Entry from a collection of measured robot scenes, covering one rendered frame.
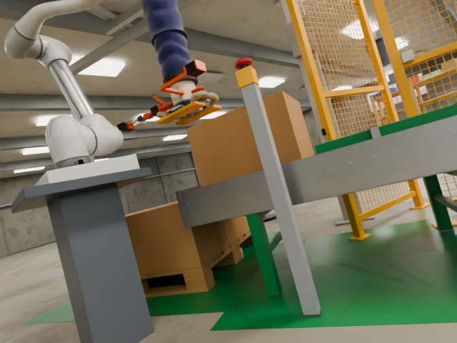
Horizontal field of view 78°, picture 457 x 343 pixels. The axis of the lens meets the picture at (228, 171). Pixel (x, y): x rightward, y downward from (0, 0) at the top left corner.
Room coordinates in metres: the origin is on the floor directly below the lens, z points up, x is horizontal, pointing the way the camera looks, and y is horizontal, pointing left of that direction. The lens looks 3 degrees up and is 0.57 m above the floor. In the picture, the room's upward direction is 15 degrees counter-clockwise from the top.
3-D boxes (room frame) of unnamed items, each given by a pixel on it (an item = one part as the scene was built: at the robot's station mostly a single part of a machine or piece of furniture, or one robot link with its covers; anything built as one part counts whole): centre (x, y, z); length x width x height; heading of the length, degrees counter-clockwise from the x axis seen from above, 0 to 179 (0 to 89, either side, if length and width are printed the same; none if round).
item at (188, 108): (1.74, 0.20, 1.10); 0.34 x 0.10 x 0.05; 59
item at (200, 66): (1.44, 0.03, 1.20); 0.09 x 0.08 x 0.05; 149
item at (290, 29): (2.35, -0.90, 1.62); 0.20 x 0.05 x 0.30; 66
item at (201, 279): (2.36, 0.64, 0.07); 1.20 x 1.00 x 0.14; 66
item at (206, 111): (1.90, 0.10, 1.10); 0.34 x 0.10 x 0.05; 59
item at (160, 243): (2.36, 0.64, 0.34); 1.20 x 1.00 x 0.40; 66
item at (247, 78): (1.12, -0.17, 0.50); 0.07 x 0.07 x 1.00; 66
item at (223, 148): (1.67, -0.18, 0.75); 0.60 x 0.40 x 0.40; 64
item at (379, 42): (7.58, -4.83, 2.92); 0.54 x 0.52 x 0.66; 133
